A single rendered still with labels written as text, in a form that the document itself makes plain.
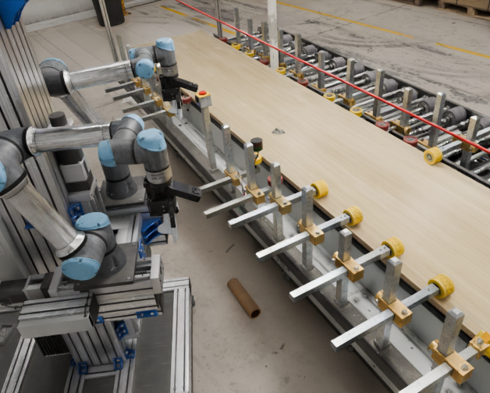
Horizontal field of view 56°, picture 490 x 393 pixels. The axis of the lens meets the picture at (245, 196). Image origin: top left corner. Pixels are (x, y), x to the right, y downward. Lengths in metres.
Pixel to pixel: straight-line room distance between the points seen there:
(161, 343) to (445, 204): 1.61
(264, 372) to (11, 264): 1.42
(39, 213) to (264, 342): 1.65
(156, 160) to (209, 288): 1.88
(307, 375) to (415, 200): 1.10
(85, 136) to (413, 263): 1.33
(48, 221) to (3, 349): 1.48
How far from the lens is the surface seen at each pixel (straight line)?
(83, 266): 1.64
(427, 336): 2.08
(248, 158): 2.30
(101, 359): 2.61
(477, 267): 2.06
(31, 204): 1.57
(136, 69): 1.96
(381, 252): 1.94
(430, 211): 2.28
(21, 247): 2.10
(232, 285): 3.01
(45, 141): 1.57
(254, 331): 2.86
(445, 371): 1.63
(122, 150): 1.36
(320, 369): 2.71
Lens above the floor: 2.28
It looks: 37 degrees down
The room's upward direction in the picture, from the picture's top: 6 degrees counter-clockwise
